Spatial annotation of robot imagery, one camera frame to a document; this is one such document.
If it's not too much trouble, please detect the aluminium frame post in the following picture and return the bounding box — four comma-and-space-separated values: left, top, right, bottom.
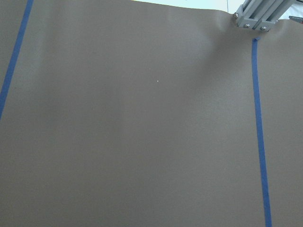
233, 0, 302, 32

